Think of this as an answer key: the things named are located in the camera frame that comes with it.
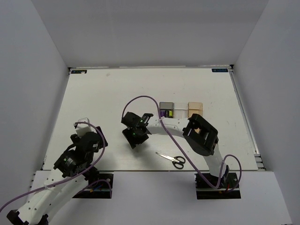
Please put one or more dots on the blue corner label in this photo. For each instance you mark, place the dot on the blue corner label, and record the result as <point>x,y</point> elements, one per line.
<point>78,71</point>
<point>219,70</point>

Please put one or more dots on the dark grey plastic container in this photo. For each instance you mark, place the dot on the dark grey plastic container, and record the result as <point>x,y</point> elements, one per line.
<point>166,106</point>

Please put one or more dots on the left blue corner label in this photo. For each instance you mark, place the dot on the left blue corner label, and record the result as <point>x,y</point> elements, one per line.
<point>78,71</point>

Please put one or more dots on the right blue corner label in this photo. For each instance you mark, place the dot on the right blue corner label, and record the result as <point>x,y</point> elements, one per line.
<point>219,70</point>

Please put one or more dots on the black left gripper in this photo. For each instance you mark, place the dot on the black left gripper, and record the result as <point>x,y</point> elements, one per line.
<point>101,143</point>

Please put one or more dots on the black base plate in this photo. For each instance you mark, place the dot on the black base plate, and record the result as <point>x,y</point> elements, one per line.
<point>205,192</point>
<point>101,188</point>

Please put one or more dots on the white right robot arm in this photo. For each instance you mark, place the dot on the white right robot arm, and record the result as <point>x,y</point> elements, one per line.
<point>201,136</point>

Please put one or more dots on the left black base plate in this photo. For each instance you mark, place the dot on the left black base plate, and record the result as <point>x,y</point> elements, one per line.
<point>101,188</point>

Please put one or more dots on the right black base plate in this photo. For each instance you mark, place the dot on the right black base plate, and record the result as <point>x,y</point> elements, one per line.
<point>205,192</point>

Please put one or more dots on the black handled scissors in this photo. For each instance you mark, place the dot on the black handled scissors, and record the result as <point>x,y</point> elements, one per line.
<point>177,161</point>

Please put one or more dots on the orange plastic container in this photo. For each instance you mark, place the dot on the orange plastic container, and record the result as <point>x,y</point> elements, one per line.
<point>195,108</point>

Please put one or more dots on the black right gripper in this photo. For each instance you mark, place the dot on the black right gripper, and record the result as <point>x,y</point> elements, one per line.
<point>133,141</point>

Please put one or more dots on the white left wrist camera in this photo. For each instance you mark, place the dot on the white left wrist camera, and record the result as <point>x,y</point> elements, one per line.
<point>82,129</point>

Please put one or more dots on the clear plastic container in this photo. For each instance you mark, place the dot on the clear plastic container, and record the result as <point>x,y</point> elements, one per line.
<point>180,110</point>

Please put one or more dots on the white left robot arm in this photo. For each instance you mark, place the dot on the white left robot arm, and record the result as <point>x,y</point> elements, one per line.
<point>73,172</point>

